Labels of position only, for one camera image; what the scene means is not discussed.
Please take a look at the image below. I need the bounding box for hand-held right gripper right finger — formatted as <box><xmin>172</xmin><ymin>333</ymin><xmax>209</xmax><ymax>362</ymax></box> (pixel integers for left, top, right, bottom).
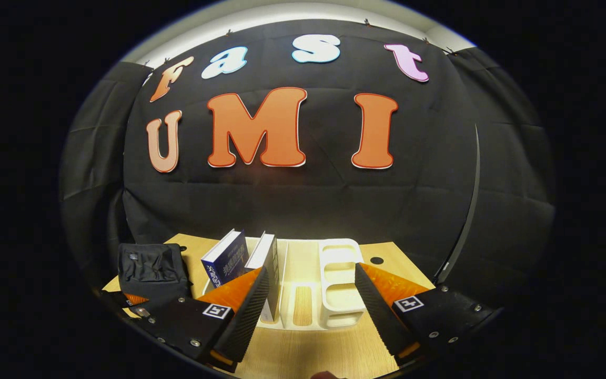
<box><xmin>355</xmin><ymin>262</ymin><xmax>503</xmax><ymax>367</ymax></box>

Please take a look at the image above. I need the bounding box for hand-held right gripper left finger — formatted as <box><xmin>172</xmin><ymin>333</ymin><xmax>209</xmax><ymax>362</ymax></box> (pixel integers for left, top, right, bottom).
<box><xmin>145</xmin><ymin>266</ymin><xmax>272</xmax><ymax>374</ymax></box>

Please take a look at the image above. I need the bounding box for black schoolbag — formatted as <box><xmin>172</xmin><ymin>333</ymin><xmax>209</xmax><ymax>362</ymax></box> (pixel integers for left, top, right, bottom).
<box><xmin>118</xmin><ymin>242</ymin><xmax>193</xmax><ymax>311</ymax></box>

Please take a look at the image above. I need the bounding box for white bookshelf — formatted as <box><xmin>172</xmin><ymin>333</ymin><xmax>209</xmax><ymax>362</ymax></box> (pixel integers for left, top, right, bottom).
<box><xmin>203</xmin><ymin>237</ymin><xmax>372</xmax><ymax>331</ymax></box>

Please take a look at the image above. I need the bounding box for blue book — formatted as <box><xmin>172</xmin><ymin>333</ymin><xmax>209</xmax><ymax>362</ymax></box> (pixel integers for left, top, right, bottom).
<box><xmin>201</xmin><ymin>229</ymin><xmax>250</xmax><ymax>290</ymax></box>

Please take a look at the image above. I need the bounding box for white portrait cover book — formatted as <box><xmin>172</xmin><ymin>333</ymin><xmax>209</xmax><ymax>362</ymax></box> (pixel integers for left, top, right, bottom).
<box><xmin>244</xmin><ymin>232</ymin><xmax>280</xmax><ymax>323</ymax></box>

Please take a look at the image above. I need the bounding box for grey metal pole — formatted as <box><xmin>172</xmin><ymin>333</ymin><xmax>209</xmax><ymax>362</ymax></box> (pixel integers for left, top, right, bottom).
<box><xmin>435</xmin><ymin>124</ymin><xmax>481</xmax><ymax>285</ymax></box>

